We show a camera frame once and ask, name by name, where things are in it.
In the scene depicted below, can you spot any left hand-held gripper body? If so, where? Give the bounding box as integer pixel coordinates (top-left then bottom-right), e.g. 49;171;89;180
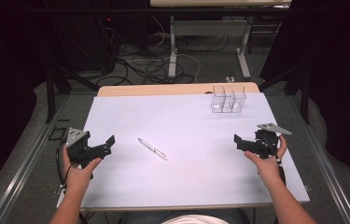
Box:
65;127;106;170

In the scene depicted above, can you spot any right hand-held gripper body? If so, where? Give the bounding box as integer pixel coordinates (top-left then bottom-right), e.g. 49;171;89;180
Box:
250;122;292;160

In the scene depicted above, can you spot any clear plastic desk organizer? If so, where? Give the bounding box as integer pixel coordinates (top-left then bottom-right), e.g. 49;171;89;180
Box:
210;85;247;114

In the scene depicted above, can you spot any silver white pen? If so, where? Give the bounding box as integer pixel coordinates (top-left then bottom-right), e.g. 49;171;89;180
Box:
137;137;169;161

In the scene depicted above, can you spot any person's right hand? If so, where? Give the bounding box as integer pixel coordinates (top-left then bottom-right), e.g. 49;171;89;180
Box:
244;133;288;188

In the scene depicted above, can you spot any person's left hand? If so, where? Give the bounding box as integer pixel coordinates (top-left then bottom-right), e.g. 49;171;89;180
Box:
62;144;103;195

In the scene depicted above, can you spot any black metal stand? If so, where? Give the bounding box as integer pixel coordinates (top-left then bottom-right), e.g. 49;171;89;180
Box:
45;60;101;124
258;62;313;126

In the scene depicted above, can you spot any white table mat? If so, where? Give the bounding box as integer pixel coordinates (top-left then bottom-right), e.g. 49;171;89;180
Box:
56;92;311;210

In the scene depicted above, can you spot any wooden table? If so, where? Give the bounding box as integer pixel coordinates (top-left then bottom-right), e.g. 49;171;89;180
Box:
56;81;311;213

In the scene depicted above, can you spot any person's white shirt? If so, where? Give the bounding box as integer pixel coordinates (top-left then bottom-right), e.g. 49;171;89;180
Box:
161;215;231;224

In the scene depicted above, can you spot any dark curtain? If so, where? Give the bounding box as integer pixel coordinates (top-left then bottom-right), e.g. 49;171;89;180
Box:
260;0;350;185
0;0;49;204

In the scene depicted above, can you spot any black computer tower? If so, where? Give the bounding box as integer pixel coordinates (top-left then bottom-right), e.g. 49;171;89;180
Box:
93;14;121;73

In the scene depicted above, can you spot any white desk with metal legs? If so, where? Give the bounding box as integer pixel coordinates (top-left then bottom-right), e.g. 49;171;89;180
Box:
149;0;292;80

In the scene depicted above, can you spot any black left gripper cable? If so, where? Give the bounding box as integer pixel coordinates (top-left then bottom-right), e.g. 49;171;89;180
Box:
54;138;72;189

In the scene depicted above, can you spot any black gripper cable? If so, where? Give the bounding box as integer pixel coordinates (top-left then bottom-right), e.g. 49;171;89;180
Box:
54;138;72;189
261;133;288;187

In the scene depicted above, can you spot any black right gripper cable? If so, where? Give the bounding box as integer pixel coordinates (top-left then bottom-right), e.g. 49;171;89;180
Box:
261;133;288;187

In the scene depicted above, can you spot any aluminium floor rail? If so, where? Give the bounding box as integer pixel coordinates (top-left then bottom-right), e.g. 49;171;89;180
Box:
287;92;350;224
0;93;72;224

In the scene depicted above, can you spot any tangle of black floor cables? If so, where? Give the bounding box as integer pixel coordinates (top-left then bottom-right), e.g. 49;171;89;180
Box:
96;15;231;87

